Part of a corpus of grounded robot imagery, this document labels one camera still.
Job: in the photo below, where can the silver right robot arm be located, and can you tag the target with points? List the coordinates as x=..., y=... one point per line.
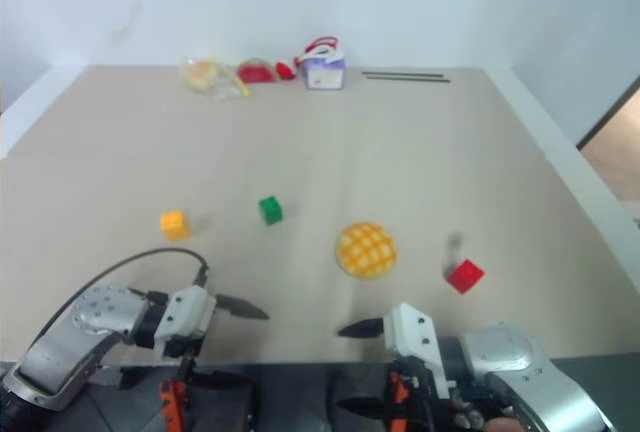
x=515, y=352

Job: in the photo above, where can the small red toy piece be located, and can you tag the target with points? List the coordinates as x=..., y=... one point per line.
x=285, y=70

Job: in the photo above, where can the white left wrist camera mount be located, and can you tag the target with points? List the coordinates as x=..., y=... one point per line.
x=187, y=309

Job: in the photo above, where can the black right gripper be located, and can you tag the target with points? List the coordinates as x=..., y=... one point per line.
x=407, y=402

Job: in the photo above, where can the thin black rod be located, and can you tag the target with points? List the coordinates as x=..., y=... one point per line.
x=410, y=79
x=400, y=74

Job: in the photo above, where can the red round toy fruit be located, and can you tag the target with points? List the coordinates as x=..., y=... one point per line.
x=256, y=72

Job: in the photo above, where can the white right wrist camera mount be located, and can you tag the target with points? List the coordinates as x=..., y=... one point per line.
x=412, y=334

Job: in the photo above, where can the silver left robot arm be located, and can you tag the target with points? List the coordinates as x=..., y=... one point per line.
x=75, y=332

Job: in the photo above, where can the yellow cube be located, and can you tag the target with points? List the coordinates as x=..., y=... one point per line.
x=175, y=225

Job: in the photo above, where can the red cube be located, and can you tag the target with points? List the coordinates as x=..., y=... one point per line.
x=465, y=276

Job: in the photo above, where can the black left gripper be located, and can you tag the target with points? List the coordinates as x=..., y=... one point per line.
x=175, y=402

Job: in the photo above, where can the bread in clear plastic bag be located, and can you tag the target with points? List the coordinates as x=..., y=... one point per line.
x=202, y=76

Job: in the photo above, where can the yellow pineapple bun bread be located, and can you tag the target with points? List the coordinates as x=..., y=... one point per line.
x=367, y=251

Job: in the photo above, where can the green cube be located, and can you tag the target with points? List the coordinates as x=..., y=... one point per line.
x=271, y=210

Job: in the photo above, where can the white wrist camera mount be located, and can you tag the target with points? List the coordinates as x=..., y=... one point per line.
x=187, y=309
x=412, y=334

